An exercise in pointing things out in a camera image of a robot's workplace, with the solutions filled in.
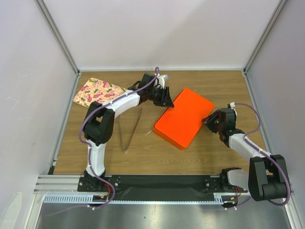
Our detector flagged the floral pattern tray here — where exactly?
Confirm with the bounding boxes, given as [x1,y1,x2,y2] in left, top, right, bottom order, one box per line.
[73,78,127,108]

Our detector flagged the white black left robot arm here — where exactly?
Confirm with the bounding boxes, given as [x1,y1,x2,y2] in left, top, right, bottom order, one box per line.
[79,69,174,191]

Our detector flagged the grey slotted cable duct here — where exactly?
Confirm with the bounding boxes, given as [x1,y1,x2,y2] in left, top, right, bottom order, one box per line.
[44,193,237,205]

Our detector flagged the orange box lid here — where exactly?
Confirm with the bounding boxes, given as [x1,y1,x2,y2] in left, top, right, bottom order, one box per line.
[153,88,214,133]

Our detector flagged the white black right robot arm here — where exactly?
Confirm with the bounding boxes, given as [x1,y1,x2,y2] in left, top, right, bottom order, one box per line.
[202,107,291,206]

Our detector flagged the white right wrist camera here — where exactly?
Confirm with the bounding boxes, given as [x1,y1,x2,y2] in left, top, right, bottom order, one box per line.
[227,102,237,116]

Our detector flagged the orange chocolate box base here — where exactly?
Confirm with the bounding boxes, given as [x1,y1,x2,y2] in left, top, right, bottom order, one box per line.
[153,127,199,151]

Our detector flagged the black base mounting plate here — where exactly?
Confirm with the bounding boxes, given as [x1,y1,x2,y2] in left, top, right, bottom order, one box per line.
[77,175,248,202]

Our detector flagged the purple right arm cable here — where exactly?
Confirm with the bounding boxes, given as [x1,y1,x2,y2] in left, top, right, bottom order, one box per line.
[224,102,293,210]

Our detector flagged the steel serving tongs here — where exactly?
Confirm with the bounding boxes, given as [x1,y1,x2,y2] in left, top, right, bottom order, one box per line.
[116,108,142,153]

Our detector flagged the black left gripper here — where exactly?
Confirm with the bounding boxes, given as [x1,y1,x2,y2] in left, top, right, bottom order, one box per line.
[147,86,174,108]

